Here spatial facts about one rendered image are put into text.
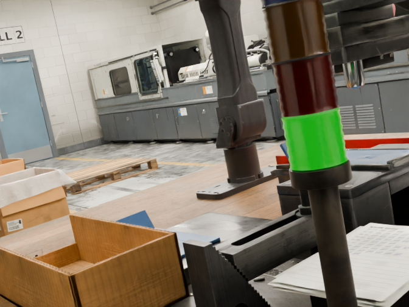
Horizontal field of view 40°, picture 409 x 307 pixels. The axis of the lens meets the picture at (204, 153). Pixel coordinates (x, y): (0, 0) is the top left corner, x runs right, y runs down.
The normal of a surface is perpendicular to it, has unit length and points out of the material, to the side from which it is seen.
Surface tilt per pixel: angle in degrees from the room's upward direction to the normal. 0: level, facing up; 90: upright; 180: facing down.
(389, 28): 90
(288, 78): 76
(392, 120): 90
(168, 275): 90
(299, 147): 104
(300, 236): 90
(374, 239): 1
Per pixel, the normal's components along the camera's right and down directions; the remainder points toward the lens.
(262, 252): 0.62, 0.00
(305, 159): -0.56, -0.02
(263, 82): -0.80, 0.24
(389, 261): -0.21, -0.97
